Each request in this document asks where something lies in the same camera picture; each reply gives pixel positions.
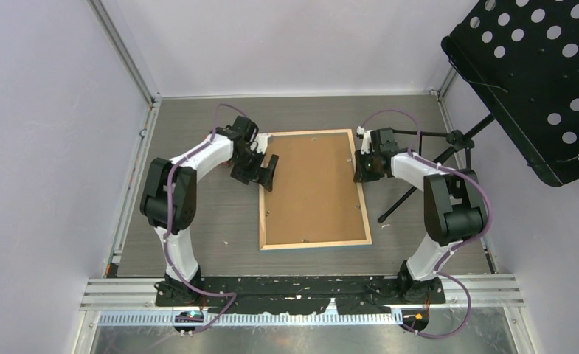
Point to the brown backing board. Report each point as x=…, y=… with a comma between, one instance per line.
x=313, y=190

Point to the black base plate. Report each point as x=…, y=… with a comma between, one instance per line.
x=297, y=295

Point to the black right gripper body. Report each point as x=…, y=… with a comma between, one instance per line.
x=366, y=167

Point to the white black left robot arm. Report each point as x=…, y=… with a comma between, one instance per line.
x=170, y=195

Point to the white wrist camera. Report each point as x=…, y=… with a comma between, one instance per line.
x=366, y=140
x=260, y=143

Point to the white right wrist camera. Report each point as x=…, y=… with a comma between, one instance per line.
x=366, y=140

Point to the black music stand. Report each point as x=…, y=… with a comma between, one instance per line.
x=521, y=58

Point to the aluminium front rail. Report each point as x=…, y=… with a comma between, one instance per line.
x=132, y=302

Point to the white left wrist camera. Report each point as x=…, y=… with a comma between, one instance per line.
x=260, y=143

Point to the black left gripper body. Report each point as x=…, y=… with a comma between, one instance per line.
x=248, y=166

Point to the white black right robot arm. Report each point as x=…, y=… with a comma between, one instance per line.
x=454, y=209

